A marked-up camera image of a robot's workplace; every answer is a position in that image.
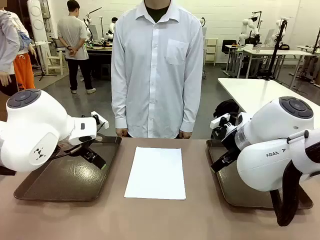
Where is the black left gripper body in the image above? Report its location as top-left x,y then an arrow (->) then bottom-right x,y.
74,136 -> 102,159

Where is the black mesh office chair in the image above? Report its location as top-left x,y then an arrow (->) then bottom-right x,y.
53,37 -> 67,54

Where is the black background office chair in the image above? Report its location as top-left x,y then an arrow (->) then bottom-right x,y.
221,39 -> 238,55

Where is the brown background work table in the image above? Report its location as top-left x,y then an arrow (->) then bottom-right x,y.
85,44 -> 114,81

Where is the thin black tripod stand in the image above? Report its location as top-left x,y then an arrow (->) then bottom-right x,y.
31,37 -> 58,82

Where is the black backpack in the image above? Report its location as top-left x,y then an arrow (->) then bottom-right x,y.
213,98 -> 241,124

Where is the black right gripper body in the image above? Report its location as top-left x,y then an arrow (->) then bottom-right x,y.
220,125 -> 243,157

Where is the man in grey t-shirt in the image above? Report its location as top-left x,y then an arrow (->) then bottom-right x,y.
57,0 -> 97,95

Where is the white wooden chair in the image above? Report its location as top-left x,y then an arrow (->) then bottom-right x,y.
45,49 -> 65,76

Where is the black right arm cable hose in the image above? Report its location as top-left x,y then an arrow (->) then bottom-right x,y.
269,159 -> 301,227

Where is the long white background table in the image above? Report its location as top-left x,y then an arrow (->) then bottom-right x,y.
242,48 -> 315,79

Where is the white tower air conditioner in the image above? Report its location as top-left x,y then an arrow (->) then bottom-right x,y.
26,0 -> 50,43

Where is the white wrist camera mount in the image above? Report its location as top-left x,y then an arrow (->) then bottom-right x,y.
209,112 -> 238,132
90,111 -> 110,130

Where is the white A4 paper stack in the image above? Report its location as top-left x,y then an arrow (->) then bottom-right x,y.
124,146 -> 187,201

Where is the small dark plastic stool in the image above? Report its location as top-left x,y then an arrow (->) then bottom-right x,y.
99,63 -> 112,81

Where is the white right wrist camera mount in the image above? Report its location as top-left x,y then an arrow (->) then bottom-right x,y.
209,112 -> 238,132

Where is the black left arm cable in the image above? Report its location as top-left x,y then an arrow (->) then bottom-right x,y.
51,144 -> 84,161

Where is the tall black camera tripod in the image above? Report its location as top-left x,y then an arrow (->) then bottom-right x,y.
264,19 -> 289,82

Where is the mannequin with orange trousers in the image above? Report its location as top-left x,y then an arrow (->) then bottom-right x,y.
11,12 -> 38,92

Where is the brown plastic tray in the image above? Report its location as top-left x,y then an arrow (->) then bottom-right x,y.
205,139 -> 314,210
13,135 -> 123,203

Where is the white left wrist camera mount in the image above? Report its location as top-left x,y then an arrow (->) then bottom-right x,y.
90,111 -> 110,130

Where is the person in white shirt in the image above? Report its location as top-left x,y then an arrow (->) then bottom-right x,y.
110,0 -> 205,139

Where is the white shelf rack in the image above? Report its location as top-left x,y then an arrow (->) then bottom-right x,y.
204,37 -> 219,67

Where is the large white table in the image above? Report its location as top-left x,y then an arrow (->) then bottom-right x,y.
217,77 -> 320,116

